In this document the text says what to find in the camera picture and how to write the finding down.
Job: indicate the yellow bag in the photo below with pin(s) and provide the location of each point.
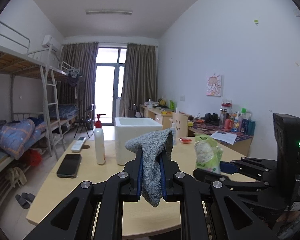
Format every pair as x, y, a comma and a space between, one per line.
161, 102

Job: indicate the red bag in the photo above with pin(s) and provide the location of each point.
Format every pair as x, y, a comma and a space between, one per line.
32, 157

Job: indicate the red snack packet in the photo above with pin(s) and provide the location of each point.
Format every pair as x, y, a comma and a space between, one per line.
185, 140

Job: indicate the white metal bunk ladder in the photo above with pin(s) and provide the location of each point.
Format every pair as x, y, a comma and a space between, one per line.
50, 117

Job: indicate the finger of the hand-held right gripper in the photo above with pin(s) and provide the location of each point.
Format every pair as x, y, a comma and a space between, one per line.
227, 168
205, 173

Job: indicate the white metal bunk bed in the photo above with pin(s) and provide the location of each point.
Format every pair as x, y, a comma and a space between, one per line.
65, 73
5, 62

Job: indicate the blue quilt with orange stripes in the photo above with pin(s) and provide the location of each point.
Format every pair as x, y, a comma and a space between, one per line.
17, 137

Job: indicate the glass balcony door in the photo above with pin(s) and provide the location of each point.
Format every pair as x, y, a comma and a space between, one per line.
105, 92

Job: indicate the wooden desk with printed mat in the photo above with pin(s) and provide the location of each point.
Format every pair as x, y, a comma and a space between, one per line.
242, 142

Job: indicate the wooden desk with drawers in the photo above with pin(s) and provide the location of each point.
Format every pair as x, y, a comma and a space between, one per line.
157, 113

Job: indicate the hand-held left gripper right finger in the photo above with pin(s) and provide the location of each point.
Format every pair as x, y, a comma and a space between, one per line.
163, 180

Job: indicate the dark blue cloth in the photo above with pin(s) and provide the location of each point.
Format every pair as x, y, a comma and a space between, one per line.
38, 120

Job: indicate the clear spray bottle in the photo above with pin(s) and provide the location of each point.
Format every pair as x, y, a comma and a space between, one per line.
174, 132

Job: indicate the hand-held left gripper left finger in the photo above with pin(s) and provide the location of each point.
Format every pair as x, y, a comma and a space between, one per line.
140, 177

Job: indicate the white remote control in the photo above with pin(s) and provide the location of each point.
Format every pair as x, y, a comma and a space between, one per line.
78, 144

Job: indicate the white pump bottle red top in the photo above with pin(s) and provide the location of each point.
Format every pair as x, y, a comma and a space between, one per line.
99, 145

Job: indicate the blue plaid bedding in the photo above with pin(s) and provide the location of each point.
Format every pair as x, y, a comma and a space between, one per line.
65, 111

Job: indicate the pink cartoon wall poster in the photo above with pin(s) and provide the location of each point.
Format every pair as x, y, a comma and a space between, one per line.
213, 85

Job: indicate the printed paper sheet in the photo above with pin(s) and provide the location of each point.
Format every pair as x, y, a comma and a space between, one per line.
223, 137

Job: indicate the wooden chair with smiley face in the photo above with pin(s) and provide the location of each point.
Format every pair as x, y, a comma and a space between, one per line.
180, 123

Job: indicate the dark bag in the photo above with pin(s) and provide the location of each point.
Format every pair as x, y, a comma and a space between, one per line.
212, 118

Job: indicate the ceiling tube light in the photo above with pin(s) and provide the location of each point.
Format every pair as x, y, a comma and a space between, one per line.
108, 12

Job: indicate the green packet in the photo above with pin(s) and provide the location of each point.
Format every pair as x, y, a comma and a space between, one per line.
171, 105

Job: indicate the white foam box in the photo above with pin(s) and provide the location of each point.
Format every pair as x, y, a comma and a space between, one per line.
130, 140

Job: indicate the grey slipper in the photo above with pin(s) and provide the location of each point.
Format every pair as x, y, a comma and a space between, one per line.
22, 201
28, 197

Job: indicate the brown curtain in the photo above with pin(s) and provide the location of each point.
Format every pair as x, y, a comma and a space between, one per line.
140, 80
77, 62

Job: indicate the row of toiletry bottles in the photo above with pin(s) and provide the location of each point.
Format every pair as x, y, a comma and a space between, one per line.
237, 122

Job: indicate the green plastic bag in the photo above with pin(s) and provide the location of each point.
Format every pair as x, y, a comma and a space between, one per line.
206, 152

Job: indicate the beige cloth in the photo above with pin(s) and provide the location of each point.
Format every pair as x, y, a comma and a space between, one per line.
16, 176

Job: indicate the grey towel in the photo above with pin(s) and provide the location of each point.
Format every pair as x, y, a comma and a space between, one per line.
152, 150

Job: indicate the black smartphone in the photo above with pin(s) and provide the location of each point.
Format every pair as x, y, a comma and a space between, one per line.
69, 165

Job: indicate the black folding chair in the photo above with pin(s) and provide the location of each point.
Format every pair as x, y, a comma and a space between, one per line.
83, 122

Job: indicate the white air conditioner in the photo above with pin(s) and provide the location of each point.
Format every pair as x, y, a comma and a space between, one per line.
51, 43

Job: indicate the dark hanging clothes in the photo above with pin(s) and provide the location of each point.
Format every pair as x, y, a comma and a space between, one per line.
72, 80

